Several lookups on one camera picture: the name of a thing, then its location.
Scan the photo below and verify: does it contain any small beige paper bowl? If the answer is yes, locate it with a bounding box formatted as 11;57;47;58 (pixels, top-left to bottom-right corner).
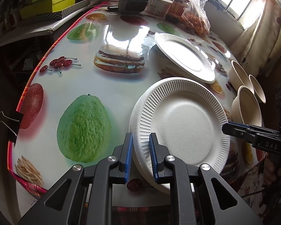
249;75;266;104

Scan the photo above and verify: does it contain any right hand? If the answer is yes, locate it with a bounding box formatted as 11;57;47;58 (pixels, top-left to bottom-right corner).
263;152;281;185

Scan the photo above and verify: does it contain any heart pattern curtain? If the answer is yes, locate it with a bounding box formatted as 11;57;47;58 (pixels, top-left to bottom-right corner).
230;0;281;77

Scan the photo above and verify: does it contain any black binder clip left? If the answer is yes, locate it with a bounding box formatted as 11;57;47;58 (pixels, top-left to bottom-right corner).
0;111;23;145

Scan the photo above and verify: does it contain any plastic bag of oranges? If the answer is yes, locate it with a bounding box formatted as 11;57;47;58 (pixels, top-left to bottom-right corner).
173;0;211;36

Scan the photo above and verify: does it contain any red label jar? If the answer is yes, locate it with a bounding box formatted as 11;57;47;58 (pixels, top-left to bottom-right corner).
165;0;190;23

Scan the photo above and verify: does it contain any white paper cup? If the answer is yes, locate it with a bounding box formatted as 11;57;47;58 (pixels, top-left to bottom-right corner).
147;0;173;17

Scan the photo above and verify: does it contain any patterned black white box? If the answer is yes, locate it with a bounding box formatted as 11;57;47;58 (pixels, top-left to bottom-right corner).
18;0;91;27

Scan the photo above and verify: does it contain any side shelf table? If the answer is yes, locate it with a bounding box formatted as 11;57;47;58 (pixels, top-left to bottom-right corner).
0;0;100;47

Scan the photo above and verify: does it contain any lower lime green box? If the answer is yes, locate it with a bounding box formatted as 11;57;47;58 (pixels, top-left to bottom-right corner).
20;0;75;19

